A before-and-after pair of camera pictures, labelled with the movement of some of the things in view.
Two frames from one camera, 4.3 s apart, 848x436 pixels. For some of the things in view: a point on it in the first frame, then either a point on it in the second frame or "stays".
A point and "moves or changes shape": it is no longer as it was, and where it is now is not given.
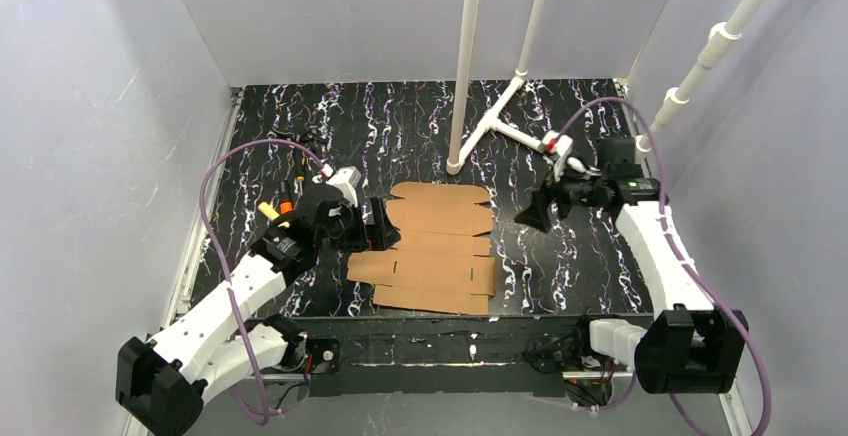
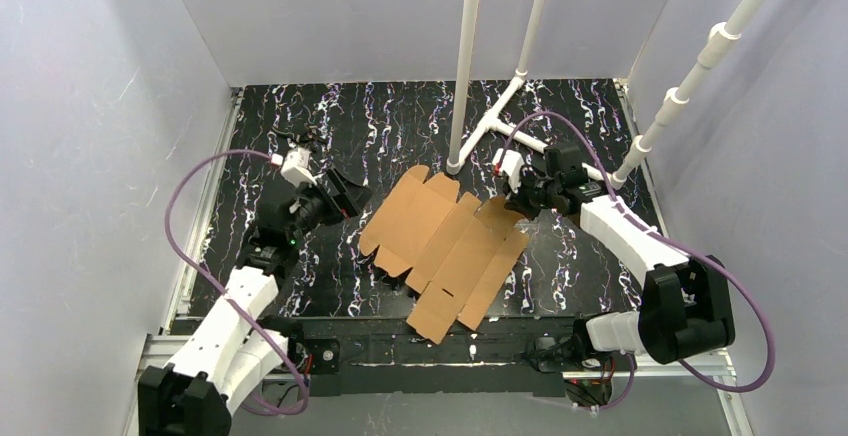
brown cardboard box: x=438 y=264 moves or changes shape
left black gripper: x=370 y=229 → x=337 y=191
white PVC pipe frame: x=491 y=122 stays
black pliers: x=313 y=136 stays
